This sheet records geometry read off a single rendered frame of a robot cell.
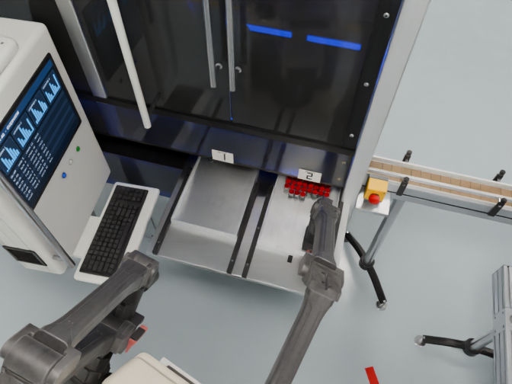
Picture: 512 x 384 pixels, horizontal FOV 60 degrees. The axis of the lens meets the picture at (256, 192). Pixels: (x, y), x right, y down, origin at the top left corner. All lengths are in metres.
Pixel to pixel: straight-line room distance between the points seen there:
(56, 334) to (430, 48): 3.65
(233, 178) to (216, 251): 0.33
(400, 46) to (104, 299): 0.92
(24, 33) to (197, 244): 0.88
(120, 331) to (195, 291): 1.40
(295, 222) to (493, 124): 2.21
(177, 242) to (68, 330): 0.86
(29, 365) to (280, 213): 1.13
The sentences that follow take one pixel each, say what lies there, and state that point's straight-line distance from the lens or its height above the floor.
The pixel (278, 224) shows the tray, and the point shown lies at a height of 0.88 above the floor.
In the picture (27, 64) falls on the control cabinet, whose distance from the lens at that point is 1.46.
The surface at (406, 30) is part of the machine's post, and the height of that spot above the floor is 1.69.
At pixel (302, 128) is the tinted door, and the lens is 1.50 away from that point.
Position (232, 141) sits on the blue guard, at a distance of 1.63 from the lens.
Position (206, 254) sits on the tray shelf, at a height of 0.88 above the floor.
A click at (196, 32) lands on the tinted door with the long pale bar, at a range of 1.36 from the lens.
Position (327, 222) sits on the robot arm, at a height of 1.24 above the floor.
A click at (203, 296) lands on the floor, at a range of 2.54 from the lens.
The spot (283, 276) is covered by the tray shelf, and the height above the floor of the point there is 0.88.
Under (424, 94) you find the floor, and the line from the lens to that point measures 3.65.
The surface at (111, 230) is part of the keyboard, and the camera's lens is 1.84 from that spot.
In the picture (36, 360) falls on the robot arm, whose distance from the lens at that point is 0.85.
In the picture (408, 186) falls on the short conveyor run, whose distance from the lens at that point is 1.85.
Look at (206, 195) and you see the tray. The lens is 1.79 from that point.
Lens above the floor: 2.38
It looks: 57 degrees down
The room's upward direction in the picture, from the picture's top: 1 degrees clockwise
